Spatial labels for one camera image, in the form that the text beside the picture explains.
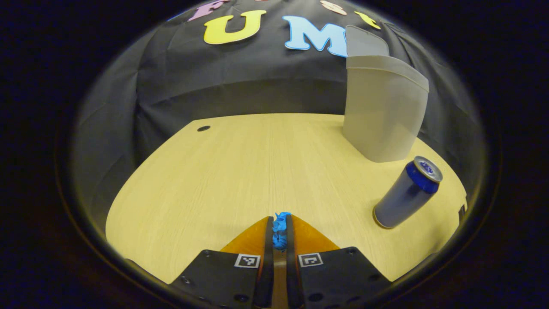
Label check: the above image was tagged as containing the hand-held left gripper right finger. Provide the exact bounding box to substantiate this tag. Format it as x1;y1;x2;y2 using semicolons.
285;215;391;309

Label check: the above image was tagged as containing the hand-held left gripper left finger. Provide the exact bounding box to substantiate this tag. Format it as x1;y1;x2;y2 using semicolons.
169;216;275;309

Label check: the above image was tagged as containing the blue paper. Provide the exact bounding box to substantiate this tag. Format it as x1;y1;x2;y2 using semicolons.
272;212;292;251

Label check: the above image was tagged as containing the blue pop can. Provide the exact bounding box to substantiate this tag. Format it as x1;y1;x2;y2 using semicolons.
372;156;443;229

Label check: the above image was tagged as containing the white desktop garbage bin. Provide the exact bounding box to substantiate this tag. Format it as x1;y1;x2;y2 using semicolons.
342;25;429;163

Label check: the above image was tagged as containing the black backdrop cloth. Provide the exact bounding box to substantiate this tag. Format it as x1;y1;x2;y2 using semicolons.
71;0;487;228

